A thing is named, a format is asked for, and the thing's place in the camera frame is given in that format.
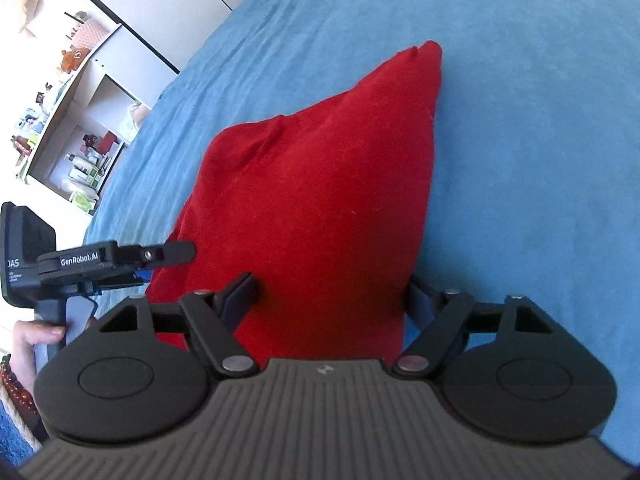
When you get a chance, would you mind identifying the red knit garment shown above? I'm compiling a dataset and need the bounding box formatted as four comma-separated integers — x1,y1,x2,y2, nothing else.
146,41,442,363

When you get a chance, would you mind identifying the person's left hand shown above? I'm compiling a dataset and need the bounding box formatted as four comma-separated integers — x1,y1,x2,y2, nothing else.
10,320,66,393

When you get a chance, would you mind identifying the white shelf unit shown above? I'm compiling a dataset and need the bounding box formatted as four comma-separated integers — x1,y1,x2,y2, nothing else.
9,12,176,214

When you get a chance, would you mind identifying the blue bed sheet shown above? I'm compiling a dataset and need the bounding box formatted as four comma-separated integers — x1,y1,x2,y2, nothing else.
86,0,639,462

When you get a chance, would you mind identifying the orange toy on shelf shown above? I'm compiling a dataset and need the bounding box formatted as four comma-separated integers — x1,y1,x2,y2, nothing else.
60,47,90,74

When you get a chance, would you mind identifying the red bead bracelet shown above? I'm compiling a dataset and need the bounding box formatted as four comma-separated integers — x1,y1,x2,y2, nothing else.
0,353,39,413

